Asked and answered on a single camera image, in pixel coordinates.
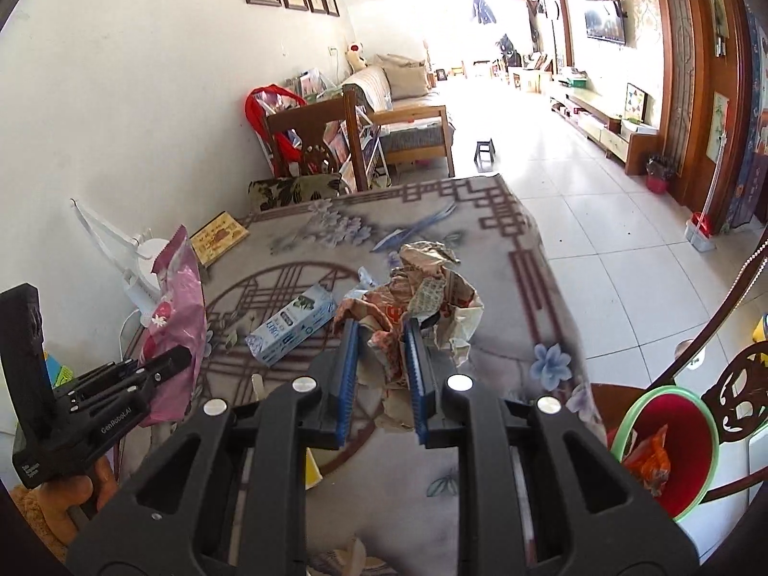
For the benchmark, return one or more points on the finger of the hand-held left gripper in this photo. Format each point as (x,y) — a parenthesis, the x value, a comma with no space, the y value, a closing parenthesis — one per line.
(165,366)

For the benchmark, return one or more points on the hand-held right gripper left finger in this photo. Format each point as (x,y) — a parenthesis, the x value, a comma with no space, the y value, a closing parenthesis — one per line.
(347,384)

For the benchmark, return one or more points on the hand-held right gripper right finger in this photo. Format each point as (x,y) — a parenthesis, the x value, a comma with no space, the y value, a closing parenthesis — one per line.
(417,384)

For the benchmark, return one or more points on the pink plastic bag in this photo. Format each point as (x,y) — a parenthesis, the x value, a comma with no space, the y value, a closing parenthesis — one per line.
(177,312)

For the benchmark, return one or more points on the green white milk carton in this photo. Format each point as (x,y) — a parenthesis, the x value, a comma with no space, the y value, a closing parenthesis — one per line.
(294,324)

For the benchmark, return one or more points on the large paper wrapper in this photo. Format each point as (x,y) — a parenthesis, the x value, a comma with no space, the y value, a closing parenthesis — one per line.
(432,300)

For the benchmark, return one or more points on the yellow cardboard box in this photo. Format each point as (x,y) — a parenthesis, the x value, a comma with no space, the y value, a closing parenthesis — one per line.
(313,474)

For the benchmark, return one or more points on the white tissue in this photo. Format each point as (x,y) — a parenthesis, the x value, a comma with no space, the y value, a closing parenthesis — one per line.
(367,281)

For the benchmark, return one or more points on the orange snack wrapper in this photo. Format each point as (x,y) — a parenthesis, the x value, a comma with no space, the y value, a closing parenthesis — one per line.
(651,462)

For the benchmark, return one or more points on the red bin with green rim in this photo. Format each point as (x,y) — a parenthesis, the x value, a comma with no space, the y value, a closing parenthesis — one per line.
(678,450)

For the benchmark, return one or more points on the person's left hand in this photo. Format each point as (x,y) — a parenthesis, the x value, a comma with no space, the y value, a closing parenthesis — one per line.
(72,495)

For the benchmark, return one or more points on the white desk lamp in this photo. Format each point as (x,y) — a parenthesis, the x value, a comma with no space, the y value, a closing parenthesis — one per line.
(135,264)

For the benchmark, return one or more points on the yellow picture book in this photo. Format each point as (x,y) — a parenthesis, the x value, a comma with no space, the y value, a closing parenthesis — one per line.
(219,237)

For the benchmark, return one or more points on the floral chair cushion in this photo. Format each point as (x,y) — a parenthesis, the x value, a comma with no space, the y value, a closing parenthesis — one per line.
(294,189)

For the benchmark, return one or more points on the small black stool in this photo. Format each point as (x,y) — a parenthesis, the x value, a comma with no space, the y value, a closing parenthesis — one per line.
(485,150)

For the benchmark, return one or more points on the red bag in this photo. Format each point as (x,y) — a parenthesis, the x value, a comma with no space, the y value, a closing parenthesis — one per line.
(270,120)

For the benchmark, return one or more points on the brown wooden dining chair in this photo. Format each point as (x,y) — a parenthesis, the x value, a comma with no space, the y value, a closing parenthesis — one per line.
(318,114)

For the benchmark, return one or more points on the dustpan with broom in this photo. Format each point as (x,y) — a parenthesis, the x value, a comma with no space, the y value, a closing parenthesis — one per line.
(699,231)

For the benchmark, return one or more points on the red flower pot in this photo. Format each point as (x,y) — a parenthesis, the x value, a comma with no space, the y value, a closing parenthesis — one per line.
(660,174)

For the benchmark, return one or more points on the long television cabinet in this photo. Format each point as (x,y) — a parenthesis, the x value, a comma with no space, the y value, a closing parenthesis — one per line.
(594,114)

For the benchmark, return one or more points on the dark carved wooden chair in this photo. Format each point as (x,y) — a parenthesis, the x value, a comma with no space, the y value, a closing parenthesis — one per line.
(741,390)

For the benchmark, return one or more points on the white plush toy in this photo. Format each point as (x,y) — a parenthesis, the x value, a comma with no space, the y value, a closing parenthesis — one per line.
(357,55)

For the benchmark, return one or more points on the yellow toy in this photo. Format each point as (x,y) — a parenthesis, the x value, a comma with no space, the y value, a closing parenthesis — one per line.
(761,336)

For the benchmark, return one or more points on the colourful framed picture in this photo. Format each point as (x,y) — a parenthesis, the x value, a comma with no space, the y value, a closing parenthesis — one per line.
(635,102)

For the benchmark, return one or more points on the hanging dark jacket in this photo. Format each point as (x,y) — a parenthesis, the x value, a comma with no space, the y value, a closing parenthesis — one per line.
(483,9)

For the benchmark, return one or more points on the wooden frame sofa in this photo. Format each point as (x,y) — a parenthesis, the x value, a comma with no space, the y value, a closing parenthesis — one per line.
(402,108)

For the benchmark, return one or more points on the wall television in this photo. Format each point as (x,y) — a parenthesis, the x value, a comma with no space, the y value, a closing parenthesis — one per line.
(605,24)

